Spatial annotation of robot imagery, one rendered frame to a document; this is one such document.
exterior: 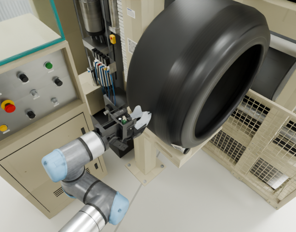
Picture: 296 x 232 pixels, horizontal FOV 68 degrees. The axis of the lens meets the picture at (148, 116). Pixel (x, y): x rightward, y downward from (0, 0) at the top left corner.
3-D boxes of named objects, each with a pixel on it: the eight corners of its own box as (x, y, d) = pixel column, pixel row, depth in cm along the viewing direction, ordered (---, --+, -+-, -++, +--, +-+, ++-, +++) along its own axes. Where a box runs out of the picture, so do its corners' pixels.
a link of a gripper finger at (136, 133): (149, 126, 71) (128, 139, 66) (149, 129, 72) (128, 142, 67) (139, 118, 73) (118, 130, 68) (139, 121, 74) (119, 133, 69)
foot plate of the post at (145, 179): (124, 165, 197) (124, 164, 195) (146, 148, 208) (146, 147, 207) (144, 186, 184) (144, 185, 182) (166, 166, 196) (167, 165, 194)
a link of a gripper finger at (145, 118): (158, 107, 71) (137, 120, 66) (156, 120, 75) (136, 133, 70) (151, 102, 72) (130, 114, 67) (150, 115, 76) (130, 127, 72)
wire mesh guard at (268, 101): (177, 127, 187) (189, 57, 134) (179, 126, 188) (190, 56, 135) (279, 206, 144) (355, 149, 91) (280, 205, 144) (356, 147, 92)
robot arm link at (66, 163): (44, 171, 60) (36, 152, 55) (80, 150, 66) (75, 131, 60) (58, 191, 57) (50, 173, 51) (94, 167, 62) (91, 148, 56)
